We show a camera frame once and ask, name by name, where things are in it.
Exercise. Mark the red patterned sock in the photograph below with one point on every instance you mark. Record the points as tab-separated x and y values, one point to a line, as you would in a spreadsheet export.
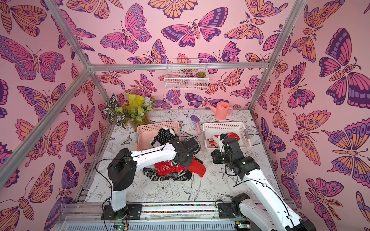
165	168

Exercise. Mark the red penguin sock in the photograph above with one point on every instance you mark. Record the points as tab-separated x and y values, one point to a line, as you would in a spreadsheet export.
213	142

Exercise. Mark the artificial plant bouquet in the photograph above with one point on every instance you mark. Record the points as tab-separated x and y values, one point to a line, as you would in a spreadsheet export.
132	109

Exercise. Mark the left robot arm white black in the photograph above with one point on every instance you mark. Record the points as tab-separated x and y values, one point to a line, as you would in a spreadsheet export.
125	165

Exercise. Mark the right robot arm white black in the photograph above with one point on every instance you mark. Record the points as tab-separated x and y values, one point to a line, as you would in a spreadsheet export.
254	184

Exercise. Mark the white plastic basket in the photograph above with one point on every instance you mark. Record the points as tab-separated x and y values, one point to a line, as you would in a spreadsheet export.
214	131

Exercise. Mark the black white striped sock left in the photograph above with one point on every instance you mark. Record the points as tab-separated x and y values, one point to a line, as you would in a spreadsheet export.
153	175

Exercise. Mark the black plaid sock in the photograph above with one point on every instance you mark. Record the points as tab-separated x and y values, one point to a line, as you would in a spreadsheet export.
183	176

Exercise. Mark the black pinstripe sock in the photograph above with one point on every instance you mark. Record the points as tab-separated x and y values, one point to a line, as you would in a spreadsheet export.
164	135

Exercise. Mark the white wire wall basket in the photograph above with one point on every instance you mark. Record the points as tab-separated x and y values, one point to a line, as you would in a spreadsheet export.
181	73

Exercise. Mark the purple pink garden trowel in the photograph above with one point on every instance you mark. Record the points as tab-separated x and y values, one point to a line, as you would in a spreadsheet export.
195	119

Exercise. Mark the pink plastic basket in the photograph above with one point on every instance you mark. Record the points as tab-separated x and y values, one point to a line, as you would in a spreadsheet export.
146	133

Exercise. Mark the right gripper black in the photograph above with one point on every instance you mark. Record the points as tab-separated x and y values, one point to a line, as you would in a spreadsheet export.
227	143

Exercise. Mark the pink watering can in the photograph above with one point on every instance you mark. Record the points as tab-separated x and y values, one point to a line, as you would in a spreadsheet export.
222	110

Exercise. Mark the red snowflake santa sock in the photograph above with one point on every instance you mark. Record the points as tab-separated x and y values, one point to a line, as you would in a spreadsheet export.
227	136

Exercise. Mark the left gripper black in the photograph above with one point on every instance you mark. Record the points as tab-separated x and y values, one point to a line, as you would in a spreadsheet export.
187	165

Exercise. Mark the small green succulent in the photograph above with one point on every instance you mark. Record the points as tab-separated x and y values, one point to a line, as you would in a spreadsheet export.
201	75

